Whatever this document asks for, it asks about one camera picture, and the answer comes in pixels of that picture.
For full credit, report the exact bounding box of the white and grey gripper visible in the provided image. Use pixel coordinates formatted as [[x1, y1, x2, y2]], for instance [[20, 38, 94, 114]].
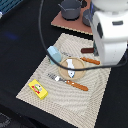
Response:
[[91, 11, 128, 65]]

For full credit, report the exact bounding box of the white fish toy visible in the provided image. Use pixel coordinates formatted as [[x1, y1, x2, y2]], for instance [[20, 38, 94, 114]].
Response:
[[66, 59, 75, 78]]

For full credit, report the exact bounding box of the light blue cup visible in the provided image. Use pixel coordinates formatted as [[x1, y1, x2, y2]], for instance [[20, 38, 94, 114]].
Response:
[[47, 46, 61, 62]]

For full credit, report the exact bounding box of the yellow box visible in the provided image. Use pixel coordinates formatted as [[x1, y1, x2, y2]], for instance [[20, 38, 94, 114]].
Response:
[[29, 79, 48, 99]]

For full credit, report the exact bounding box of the brown grilled sausage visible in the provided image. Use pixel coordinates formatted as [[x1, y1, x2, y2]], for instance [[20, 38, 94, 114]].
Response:
[[81, 48, 94, 54]]

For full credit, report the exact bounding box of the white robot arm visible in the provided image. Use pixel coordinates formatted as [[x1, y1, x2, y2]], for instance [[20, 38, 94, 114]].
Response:
[[89, 0, 128, 65]]

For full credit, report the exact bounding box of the dark grey frying pan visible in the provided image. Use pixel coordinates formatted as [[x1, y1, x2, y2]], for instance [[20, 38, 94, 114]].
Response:
[[82, 9, 90, 27]]

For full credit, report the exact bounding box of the dark grey pot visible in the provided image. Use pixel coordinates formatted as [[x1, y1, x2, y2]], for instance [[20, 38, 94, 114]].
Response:
[[59, 0, 82, 20]]

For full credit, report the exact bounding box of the round wooden plate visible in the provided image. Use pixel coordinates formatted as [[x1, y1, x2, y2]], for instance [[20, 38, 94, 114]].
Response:
[[58, 57, 85, 80]]

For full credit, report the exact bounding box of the beige woven placemat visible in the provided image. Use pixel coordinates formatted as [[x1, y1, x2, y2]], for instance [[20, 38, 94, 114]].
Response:
[[15, 32, 119, 128]]

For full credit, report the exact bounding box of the knife with wooden handle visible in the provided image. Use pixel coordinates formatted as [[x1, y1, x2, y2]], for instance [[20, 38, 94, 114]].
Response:
[[61, 51, 101, 66]]

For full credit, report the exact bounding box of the black cable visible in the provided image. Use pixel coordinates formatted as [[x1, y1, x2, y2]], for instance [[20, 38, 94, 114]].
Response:
[[38, 0, 128, 71]]

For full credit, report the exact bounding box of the fork with wooden handle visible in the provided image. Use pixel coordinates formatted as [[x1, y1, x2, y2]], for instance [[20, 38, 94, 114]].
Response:
[[47, 73, 88, 91]]

